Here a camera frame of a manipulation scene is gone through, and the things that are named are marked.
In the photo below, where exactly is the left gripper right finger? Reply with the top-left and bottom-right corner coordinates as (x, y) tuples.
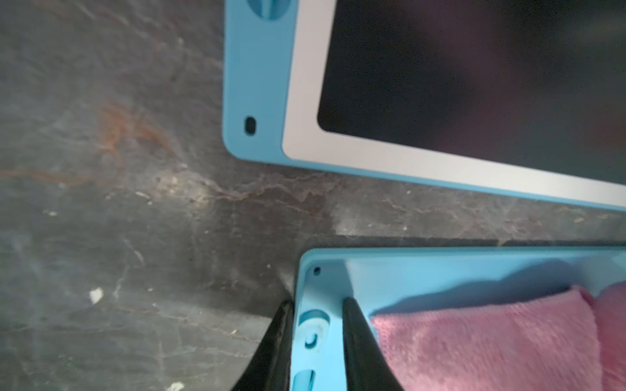
(342, 297), (402, 391)

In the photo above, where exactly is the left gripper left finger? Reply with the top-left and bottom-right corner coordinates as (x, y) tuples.
(231, 301), (294, 391)

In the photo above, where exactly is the blue front drawing tablet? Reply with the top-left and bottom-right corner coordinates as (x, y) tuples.
(290, 247), (625, 390)

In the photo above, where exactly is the blue drawing tablet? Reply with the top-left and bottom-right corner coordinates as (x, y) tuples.
(223, 1), (625, 211)
(290, 247), (625, 390)

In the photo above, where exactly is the pink cleaning cloth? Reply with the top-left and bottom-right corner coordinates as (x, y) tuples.
(372, 283), (625, 390)

